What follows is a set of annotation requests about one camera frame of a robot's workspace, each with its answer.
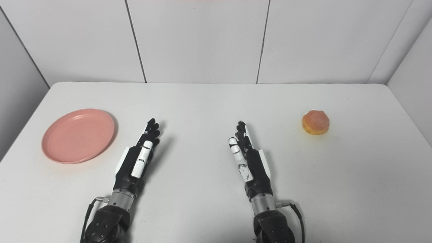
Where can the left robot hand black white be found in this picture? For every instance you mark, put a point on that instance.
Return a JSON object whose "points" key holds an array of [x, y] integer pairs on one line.
{"points": [[135, 162]]}

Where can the golden cream puff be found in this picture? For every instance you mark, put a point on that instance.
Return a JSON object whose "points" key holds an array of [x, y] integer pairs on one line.
{"points": [[316, 122]]}

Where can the pink round plate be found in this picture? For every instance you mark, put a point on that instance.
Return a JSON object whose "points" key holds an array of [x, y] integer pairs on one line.
{"points": [[78, 135]]}

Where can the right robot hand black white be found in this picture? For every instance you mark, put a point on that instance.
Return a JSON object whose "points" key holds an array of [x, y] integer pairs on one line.
{"points": [[254, 168]]}

